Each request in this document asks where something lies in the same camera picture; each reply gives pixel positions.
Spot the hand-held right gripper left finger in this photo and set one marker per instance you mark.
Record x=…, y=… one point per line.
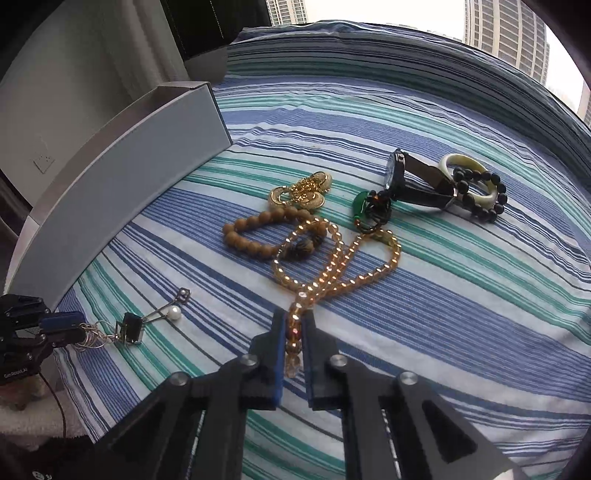
x=277, y=369

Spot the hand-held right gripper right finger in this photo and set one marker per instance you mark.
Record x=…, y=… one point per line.
x=310, y=369

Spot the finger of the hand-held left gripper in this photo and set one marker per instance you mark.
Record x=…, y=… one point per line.
x=57, y=339
x=64, y=321

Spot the grey jewelry box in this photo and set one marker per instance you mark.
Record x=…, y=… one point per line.
x=138, y=175

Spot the white jade bangle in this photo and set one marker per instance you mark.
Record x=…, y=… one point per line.
x=457, y=160

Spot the striped bedsheet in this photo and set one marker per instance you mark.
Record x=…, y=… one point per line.
x=461, y=300

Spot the green jade pendant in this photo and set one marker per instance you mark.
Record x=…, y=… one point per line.
x=359, y=203

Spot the black wristwatch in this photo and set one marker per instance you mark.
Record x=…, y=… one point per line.
x=397, y=170

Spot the dark curtain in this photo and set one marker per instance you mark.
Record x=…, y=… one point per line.
x=212, y=23

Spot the high-rise buildings outside window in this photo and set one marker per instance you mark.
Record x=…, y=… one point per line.
x=503, y=27

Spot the white wall socket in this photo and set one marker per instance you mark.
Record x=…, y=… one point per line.
x=44, y=162

